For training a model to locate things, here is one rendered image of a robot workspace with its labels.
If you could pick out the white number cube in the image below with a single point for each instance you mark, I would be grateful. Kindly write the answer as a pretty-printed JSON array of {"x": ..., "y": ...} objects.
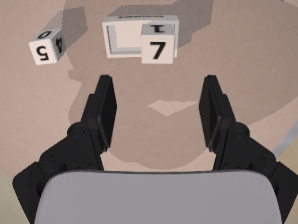
[
  {"x": 157, "y": 44},
  {"x": 48, "y": 46}
]

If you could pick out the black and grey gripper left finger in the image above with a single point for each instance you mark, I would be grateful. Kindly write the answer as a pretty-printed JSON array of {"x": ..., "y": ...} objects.
[{"x": 85, "y": 142}]

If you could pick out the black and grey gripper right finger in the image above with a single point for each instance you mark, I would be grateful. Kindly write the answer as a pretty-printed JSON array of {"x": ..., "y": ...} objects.
[{"x": 223, "y": 134}]

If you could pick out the white rectangular tray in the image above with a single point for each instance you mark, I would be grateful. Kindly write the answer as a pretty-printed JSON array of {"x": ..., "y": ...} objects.
[{"x": 122, "y": 34}]

